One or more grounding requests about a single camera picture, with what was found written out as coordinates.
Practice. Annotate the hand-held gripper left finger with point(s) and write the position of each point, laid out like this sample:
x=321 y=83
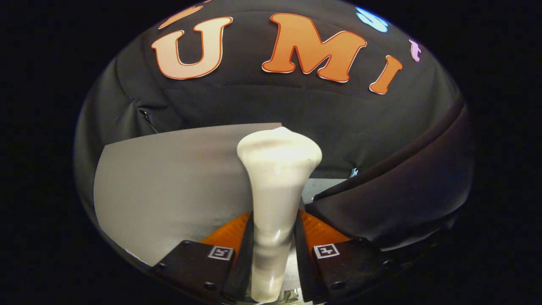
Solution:
x=243 y=262

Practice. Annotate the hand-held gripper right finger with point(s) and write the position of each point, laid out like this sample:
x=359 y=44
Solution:
x=302 y=262

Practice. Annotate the white garment steamer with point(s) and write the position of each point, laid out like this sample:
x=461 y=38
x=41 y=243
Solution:
x=275 y=178

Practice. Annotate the grey drawer cabinet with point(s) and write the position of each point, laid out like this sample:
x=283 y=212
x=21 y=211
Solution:
x=169 y=190

